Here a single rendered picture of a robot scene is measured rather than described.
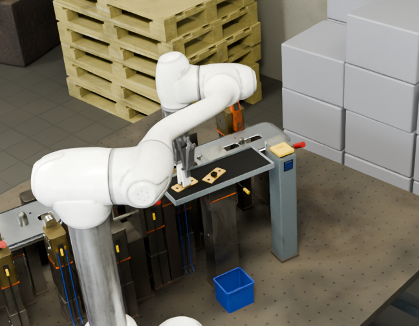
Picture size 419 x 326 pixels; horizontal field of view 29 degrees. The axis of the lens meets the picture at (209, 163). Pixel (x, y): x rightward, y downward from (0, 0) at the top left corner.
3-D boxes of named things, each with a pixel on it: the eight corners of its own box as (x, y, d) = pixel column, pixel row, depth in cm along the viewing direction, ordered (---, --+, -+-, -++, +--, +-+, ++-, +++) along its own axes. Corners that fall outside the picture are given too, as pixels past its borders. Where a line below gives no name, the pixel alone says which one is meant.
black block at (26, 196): (43, 247, 308) (28, 184, 292) (52, 260, 301) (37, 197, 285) (30, 252, 306) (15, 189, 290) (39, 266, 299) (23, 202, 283)
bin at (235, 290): (240, 286, 281) (239, 266, 276) (256, 302, 274) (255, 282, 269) (213, 297, 277) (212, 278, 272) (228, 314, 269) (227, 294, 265)
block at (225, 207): (230, 270, 289) (222, 165, 265) (242, 281, 283) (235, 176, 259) (206, 280, 285) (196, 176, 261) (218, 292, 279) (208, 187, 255)
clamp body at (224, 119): (232, 169, 345) (227, 94, 325) (249, 184, 334) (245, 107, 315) (215, 175, 341) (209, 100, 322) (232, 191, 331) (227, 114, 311)
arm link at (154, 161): (173, 134, 190) (117, 135, 191) (164, 170, 174) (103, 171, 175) (178, 182, 196) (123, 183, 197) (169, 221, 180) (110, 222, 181)
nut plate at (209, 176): (216, 167, 262) (216, 165, 261) (226, 171, 260) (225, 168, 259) (201, 180, 256) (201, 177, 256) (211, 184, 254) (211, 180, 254)
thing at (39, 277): (44, 283, 290) (29, 220, 274) (49, 291, 286) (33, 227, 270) (31, 289, 288) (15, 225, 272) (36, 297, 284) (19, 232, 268)
